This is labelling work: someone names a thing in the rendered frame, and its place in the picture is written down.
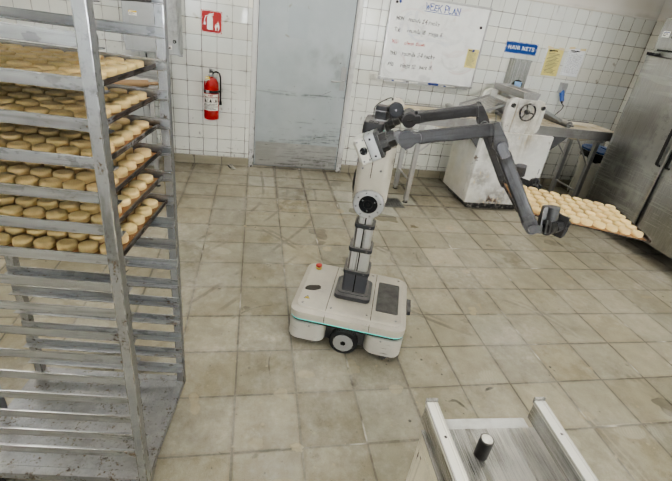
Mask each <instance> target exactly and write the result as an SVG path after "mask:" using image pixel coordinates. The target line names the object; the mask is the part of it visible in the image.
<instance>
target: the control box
mask: <svg viewBox="0 0 672 481"><path fill-rule="evenodd" d="M445 421H446V424H447V426H448V429H486V428H529V427H528V425H527V424H526V422H525V420H524V418H480V419H445Z"/></svg>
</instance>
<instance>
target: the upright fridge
mask: <svg viewBox="0 0 672 481"><path fill-rule="evenodd" d="M654 49H657V50H656V51H654V53H653V52H647V54H646V55H647V56H646V59H645V61H644V63H643V66H642V68H641V70H640V73H639V75H638V77H637V80H636V82H635V84H634V87H633V89H632V91H631V94H630V96H629V98H628V101H627V103H626V105H625V107H624V110H623V112H622V114H621V117H620V119H619V121H618V124H617V126H616V128H615V131H614V133H613V135H612V138H611V140H610V142H609V145H608V147H607V149H606V152H605V154H604V156H603V159H602V161H601V163H600V165H599V168H598V170H597V172H596V175H595V177H594V179H593V182H592V184H591V186H590V189H589V191H588V193H587V196H586V198H585V199H588V200H591V201H592V202H594V201H597V202H601V203H603V204H604V205H605V204H610V205H613V206H615V207H616V208H617V209H619V210H620V211H621V212H622V213H623V214H624V215H625V216H626V217H627V218H628V219H630V220H631V221H632V222H633V223H634V224H635V225H636V226H637V227H638V228H639V229H640V230H642V231H643V232H644V233H645V234H646V235H647V236H648V237H649V238H650V239H651V240H652V241H651V242H650V243H649V242H645V243H647V244H648V245H650V246H651V247H653V248H655V249H656V250H658V251H659V252H661V253H663V254H664V255H666V256H667V257H669V258H671V259H672V19H671V18H667V19H666V21H665V23H664V26H663V28H662V30H661V33H660V35H659V37H658V39H657V42H656V44H655V46H654ZM651 55H652V56H651Z"/></svg>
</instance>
